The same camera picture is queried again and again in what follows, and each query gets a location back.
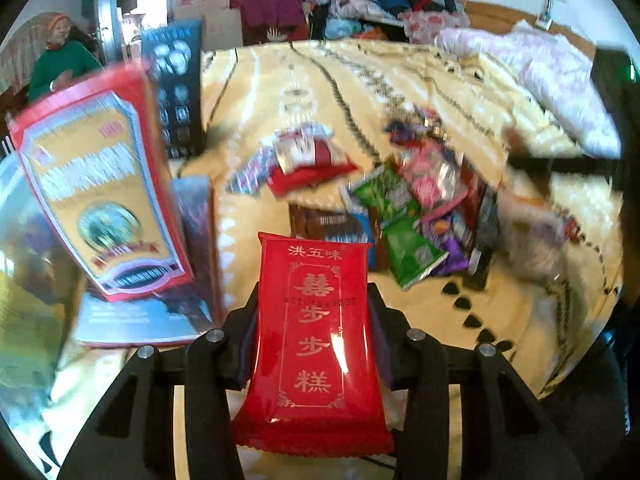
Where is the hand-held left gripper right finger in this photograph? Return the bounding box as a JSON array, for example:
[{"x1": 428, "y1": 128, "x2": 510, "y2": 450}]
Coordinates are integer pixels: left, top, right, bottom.
[{"x1": 367, "y1": 282, "x2": 583, "y2": 480}]

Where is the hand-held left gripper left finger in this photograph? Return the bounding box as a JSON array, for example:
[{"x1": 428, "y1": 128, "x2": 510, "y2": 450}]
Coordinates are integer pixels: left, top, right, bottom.
[{"x1": 57, "y1": 305, "x2": 263, "y2": 480}]

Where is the wicker chair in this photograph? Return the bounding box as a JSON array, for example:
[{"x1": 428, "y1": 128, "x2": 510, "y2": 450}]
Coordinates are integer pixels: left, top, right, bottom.
[{"x1": 0, "y1": 14, "x2": 51, "y2": 91}]

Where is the clear plastic bag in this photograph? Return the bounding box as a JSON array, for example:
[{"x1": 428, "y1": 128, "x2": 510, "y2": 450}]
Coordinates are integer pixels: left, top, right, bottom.
[{"x1": 0, "y1": 155, "x2": 86, "y2": 461}]

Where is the red-brown wafer packet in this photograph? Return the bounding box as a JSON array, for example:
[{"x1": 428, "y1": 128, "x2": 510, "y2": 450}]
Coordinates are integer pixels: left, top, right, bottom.
[{"x1": 290, "y1": 202, "x2": 373, "y2": 271}]

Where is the wooden bed board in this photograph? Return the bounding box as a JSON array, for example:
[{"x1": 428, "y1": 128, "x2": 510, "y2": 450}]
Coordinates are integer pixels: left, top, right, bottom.
[{"x1": 465, "y1": 0, "x2": 596, "y2": 46}]

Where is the purple snack packet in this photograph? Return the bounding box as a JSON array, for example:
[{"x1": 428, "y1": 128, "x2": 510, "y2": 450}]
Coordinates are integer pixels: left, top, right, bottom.
[{"x1": 422, "y1": 210, "x2": 481, "y2": 273}]

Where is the silver blue striped packet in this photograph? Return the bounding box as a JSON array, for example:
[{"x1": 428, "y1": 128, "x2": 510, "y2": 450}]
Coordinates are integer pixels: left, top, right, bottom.
[{"x1": 227, "y1": 147, "x2": 273, "y2": 196}]

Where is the pink white quilt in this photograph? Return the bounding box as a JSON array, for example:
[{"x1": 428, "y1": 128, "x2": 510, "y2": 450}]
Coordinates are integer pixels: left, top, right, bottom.
[{"x1": 435, "y1": 20, "x2": 621, "y2": 158}]

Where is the tall red gift box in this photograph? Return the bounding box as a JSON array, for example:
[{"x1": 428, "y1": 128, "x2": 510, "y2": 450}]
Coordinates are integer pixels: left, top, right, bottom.
[{"x1": 7, "y1": 62, "x2": 196, "y2": 303}]

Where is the dark blue printed box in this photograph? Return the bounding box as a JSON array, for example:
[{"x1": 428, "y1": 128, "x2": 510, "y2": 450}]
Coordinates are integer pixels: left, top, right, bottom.
[{"x1": 141, "y1": 19, "x2": 206, "y2": 158}]

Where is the pink snack packet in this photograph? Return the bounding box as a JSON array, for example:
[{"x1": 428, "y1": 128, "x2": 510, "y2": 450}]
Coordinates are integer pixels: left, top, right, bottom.
[{"x1": 400, "y1": 150, "x2": 471, "y2": 211}]

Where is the maroon garment white logo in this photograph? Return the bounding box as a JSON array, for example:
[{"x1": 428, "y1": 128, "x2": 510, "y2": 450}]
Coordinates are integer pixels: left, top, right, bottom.
[{"x1": 230, "y1": 0, "x2": 311, "y2": 48}]

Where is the red snack packet gold print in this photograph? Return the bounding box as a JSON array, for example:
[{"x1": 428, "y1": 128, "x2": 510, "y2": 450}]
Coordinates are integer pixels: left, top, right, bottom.
[{"x1": 231, "y1": 231, "x2": 396, "y2": 458}]

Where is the cardboard box red print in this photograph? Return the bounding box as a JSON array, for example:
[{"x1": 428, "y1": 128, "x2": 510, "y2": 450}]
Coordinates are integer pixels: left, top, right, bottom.
[{"x1": 172, "y1": 0, "x2": 246, "y2": 51}]

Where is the green snack packet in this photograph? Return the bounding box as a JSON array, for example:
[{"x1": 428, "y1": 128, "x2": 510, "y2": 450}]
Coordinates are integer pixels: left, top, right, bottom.
[
  {"x1": 380, "y1": 217, "x2": 448, "y2": 291},
  {"x1": 350, "y1": 165, "x2": 421, "y2": 221}
]

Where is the yellow printed blanket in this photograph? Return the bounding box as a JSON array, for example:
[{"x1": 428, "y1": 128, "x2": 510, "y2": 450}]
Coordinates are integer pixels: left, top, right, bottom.
[{"x1": 45, "y1": 40, "x2": 626, "y2": 480}]

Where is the red packet white label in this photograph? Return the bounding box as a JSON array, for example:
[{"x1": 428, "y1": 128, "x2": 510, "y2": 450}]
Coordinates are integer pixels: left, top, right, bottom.
[{"x1": 267, "y1": 127, "x2": 358, "y2": 196}]

